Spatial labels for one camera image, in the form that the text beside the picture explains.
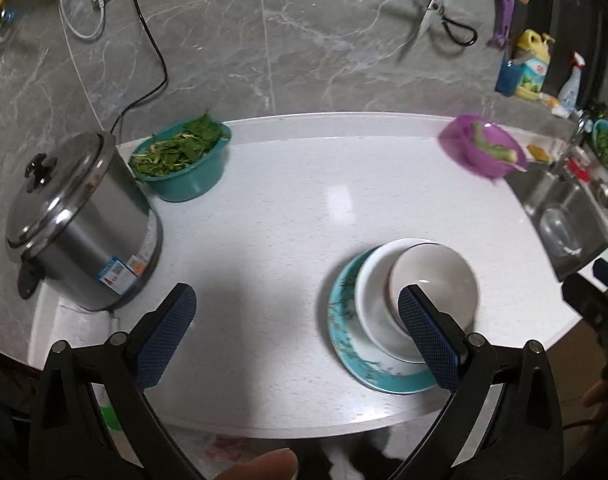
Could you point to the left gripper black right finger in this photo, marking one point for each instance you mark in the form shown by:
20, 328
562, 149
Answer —
502, 419

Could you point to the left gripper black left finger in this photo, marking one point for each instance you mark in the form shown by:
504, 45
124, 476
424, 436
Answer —
69, 436

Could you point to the teal floral plate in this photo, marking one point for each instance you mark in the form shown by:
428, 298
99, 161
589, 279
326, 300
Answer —
371, 366

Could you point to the white bowl with red flowers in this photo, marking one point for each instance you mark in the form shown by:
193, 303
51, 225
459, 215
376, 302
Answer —
444, 277

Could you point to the large white bowl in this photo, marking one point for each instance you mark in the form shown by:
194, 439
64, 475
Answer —
372, 302

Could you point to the person's right hand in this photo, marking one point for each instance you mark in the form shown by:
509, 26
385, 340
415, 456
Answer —
596, 394

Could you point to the person's left hand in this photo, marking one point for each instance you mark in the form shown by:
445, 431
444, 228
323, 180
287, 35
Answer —
281, 464

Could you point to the stainless steel sink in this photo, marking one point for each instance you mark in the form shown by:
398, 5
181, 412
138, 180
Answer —
537, 189

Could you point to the clear glass bowl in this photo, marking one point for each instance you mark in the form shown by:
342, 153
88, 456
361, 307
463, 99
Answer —
557, 234

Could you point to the yellow sponge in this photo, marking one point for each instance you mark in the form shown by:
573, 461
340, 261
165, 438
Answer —
538, 154

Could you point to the green vegetable stalk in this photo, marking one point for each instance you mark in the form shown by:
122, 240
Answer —
496, 151

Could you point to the faucet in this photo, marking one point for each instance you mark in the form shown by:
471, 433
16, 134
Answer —
583, 120

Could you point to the stainless steel rice cooker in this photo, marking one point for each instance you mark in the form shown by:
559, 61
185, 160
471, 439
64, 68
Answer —
81, 223

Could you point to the white spray bottle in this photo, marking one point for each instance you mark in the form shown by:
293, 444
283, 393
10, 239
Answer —
568, 93

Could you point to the purple plastic basket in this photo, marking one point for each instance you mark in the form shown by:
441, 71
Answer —
456, 140

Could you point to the yellow detergent bottle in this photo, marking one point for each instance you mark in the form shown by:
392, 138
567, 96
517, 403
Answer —
533, 54

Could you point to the leafy green vegetables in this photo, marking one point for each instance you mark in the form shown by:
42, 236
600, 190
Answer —
194, 141

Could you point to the purple clip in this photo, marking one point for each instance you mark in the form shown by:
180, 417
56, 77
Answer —
502, 24

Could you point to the black handled scissors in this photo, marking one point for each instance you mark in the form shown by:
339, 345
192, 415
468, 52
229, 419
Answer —
461, 34

